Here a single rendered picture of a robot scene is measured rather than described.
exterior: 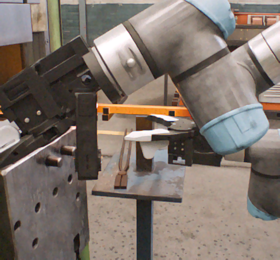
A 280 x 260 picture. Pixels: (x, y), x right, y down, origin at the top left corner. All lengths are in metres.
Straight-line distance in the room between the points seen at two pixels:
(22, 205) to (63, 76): 0.53
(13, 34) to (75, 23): 8.07
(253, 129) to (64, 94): 0.21
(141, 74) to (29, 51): 0.83
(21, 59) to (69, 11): 7.86
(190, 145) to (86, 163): 0.35
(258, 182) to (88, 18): 8.25
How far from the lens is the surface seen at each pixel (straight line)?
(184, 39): 0.37
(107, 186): 1.18
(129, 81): 0.37
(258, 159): 0.72
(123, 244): 2.03
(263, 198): 0.75
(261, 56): 0.49
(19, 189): 0.85
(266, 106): 4.47
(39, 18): 1.19
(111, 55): 0.37
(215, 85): 0.37
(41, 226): 0.97
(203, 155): 0.74
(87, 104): 0.39
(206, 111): 0.38
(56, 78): 0.39
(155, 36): 0.37
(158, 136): 0.70
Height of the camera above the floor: 1.24
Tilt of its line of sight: 18 degrees down
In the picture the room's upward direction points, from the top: straight up
